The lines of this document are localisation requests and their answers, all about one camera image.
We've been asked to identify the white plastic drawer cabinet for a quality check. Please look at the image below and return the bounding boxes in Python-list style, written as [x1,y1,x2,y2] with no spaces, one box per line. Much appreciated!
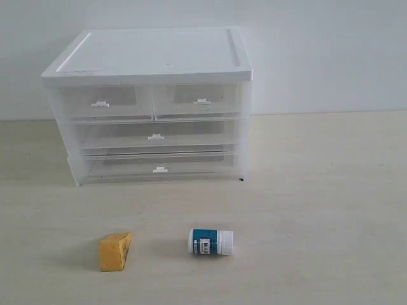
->
[41,27,253,186]

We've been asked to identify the bottom wide clear drawer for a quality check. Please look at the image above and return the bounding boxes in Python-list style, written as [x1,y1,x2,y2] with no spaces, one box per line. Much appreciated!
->
[69,151,241,185]

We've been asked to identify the yellow cheese wedge sponge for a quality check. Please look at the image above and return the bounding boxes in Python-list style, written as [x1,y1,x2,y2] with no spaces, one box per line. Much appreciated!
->
[99,233,133,272]

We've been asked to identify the white bottle blue label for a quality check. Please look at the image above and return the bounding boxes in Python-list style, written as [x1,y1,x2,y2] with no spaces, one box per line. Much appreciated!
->
[188,229,234,255]

